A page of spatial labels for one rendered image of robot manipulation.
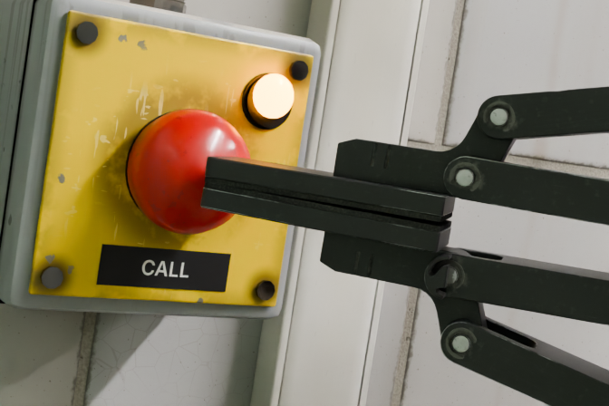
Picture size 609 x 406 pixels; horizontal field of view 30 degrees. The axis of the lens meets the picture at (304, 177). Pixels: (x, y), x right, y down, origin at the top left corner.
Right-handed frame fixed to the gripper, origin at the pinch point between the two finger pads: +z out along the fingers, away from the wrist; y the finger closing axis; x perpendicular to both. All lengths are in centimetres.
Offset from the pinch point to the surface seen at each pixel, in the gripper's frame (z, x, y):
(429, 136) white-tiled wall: -0.3, 18.1, -2.4
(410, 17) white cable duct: 0.8, 14.6, -7.1
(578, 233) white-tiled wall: -7.5, 25.2, 1.2
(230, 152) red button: 3.6, 1.3, -0.9
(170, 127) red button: 5.3, 0.2, -1.4
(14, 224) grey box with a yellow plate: 9.5, -0.8, 2.3
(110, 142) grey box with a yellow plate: 7.3, 0.4, -0.6
